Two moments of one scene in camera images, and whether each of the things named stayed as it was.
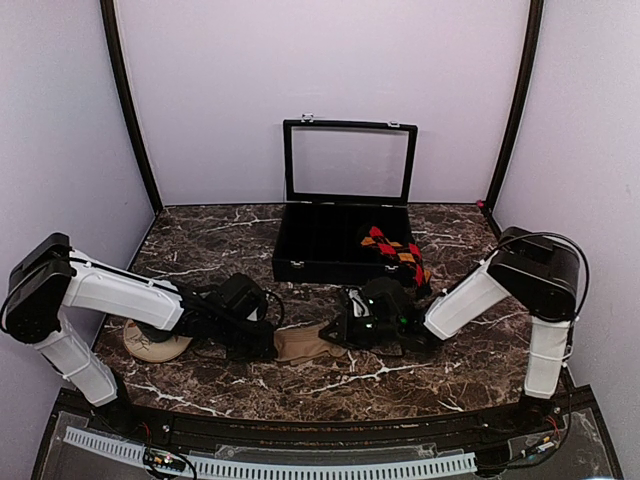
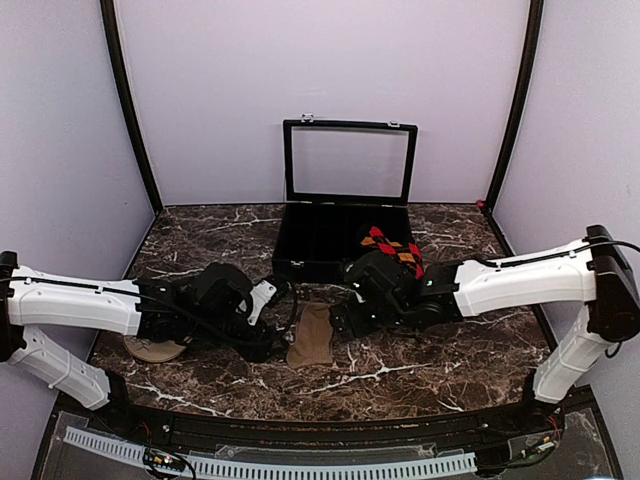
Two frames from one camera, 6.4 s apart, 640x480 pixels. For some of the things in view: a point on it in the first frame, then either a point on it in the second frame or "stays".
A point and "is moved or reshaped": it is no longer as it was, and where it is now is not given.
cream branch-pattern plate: (145, 349) stays
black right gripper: (345, 337) to (359, 326)
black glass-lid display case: (339, 177) stays
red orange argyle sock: (408, 256) stays
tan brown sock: (301, 342) is moved or reshaped
